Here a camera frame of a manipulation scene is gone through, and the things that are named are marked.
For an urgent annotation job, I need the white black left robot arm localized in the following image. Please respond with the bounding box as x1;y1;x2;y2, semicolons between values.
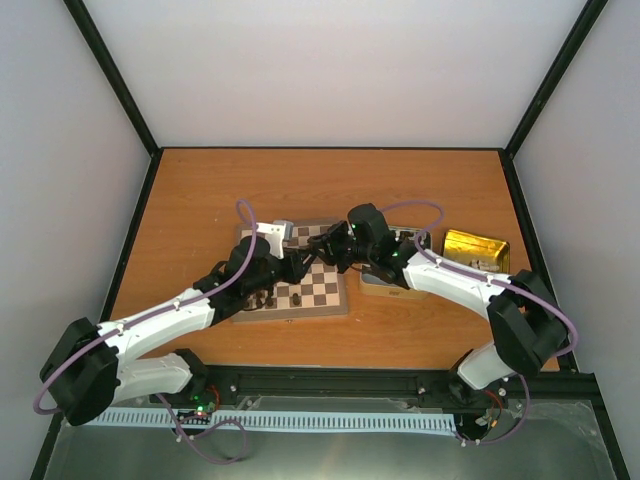
39;237;315;426

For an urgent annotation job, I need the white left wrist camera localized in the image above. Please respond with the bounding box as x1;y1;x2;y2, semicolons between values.
257;220;293;259

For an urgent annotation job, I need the silver tin tray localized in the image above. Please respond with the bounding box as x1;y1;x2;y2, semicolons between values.
359;225;429;300

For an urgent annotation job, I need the white chess pieces pile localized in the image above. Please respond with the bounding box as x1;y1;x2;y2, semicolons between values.
470;259;501;272

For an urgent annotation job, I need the small electronics board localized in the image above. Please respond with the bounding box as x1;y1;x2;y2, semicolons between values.
193;387;221;417

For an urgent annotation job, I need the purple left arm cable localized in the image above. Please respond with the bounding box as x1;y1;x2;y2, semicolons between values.
32;198;261;414

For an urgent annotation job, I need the dark chess pieces pile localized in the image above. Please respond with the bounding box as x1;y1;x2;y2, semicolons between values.
395;229;418;242

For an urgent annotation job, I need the black aluminium frame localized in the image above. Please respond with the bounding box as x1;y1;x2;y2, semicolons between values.
29;0;631;480

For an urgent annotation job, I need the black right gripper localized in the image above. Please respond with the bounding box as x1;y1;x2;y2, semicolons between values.
307;221;374;275

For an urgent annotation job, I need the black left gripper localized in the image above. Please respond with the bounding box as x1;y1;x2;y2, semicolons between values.
245;247;316;296

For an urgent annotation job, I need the wooden chessboard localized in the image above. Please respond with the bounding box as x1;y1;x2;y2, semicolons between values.
232;217;350;324

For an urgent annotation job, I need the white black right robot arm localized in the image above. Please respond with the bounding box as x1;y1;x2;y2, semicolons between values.
308;203;578;391

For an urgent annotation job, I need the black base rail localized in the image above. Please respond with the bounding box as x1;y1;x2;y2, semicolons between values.
59;364;599;416

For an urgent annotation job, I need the gold tin tray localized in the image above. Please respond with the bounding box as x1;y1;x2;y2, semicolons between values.
443;229;510;273

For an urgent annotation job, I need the light blue cable duct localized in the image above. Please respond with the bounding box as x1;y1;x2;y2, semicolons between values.
89;407;456;436

